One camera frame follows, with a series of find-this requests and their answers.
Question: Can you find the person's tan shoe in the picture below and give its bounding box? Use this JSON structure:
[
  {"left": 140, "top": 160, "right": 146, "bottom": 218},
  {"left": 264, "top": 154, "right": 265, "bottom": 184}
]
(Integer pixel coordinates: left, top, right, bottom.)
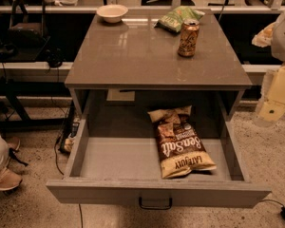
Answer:
[
  {"left": 7, "top": 137, "right": 21, "bottom": 152},
  {"left": 0, "top": 167, "right": 22, "bottom": 191}
]

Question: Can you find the power strip with plugs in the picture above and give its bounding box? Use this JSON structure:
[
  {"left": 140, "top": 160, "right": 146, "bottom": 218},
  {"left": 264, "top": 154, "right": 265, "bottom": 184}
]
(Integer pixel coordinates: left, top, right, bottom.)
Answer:
[{"left": 59, "top": 118, "right": 80, "bottom": 153}]

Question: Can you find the grey cabinet with counter top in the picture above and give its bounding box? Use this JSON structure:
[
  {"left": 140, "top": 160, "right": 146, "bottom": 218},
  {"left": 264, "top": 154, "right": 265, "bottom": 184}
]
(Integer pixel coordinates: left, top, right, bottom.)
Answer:
[{"left": 66, "top": 8, "right": 252, "bottom": 113}]

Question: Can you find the green chip bag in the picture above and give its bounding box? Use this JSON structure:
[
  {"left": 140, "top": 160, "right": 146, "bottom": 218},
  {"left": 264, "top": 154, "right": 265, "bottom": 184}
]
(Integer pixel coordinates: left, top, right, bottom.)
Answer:
[{"left": 155, "top": 6, "right": 205, "bottom": 33}]

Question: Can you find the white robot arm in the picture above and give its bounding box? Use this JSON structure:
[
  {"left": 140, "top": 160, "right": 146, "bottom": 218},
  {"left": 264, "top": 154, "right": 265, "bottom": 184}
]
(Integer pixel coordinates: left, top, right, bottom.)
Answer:
[{"left": 252, "top": 10, "right": 285, "bottom": 127}]

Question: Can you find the black floor cable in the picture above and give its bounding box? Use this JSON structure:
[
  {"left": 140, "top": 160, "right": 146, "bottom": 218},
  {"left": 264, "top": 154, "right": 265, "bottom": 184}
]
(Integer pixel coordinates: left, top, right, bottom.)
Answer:
[{"left": 53, "top": 104, "right": 84, "bottom": 228}]

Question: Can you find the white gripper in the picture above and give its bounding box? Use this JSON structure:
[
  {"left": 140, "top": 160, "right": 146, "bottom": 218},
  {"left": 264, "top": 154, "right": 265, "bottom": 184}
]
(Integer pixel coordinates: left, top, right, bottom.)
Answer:
[{"left": 252, "top": 23, "right": 285, "bottom": 127}]

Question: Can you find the white ceramic bowl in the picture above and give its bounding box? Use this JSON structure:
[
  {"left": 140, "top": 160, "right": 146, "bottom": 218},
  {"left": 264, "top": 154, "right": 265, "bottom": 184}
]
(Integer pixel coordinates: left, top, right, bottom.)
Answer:
[{"left": 96, "top": 5, "right": 128, "bottom": 24}]

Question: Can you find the black drawer handle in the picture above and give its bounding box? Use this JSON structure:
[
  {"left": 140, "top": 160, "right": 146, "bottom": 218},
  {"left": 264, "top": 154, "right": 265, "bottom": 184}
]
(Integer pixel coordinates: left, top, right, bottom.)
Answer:
[{"left": 139, "top": 197, "right": 173, "bottom": 211}]

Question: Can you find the brown Late July chip bag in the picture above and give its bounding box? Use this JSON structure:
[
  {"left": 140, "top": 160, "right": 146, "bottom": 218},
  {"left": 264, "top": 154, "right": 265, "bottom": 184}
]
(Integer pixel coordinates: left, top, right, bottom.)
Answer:
[{"left": 148, "top": 105, "right": 217, "bottom": 179}]

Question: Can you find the white label sheet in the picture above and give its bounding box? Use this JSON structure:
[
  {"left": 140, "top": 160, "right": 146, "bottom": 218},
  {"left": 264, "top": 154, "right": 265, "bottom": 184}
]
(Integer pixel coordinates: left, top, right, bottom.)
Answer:
[{"left": 106, "top": 89, "right": 135, "bottom": 102}]

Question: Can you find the grey open top drawer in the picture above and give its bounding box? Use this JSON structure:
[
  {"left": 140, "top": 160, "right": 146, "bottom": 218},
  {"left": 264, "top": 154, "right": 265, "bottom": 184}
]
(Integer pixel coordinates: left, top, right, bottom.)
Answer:
[{"left": 47, "top": 91, "right": 270, "bottom": 208}]

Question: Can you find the orange soda can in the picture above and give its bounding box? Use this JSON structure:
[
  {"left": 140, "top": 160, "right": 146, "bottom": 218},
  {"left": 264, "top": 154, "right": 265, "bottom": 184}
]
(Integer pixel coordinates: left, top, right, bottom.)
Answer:
[{"left": 178, "top": 19, "right": 200, "bottom": 57}]

